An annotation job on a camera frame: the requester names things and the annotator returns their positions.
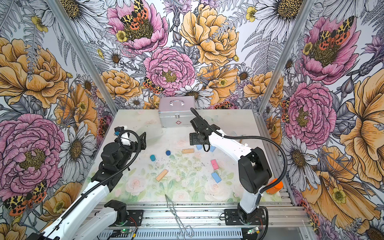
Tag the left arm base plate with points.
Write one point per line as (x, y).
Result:
(135, 218)

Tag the right green circuit board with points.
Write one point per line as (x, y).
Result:
(253, 231)

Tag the left green circuit board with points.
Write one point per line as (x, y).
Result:
(123, 233)

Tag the aluminium rail frame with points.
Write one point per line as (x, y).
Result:
(210, 215)

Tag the metal wire tongs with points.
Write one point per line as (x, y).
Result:
(184, 231)

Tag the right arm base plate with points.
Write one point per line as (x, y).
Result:
(237, 217)

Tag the natural wood block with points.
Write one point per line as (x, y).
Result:
(188, 151)
(162, 175)

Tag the green circuit board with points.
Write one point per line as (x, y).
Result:
(123, 233)
(253, 231)

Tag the pink rectangular block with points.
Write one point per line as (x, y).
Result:
(214, 165)

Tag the silver aluminium case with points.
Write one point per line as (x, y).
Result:
(175, 111)

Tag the orange plastic bottle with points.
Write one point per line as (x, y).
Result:
(275, 189)

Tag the blue rectangular block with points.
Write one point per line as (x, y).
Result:
(216, 177)

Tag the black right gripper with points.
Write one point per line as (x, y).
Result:
(193, 139)

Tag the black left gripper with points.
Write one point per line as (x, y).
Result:
(142, 143)

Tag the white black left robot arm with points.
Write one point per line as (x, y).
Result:
(117, 157)

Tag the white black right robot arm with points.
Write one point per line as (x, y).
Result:
(254, 169)

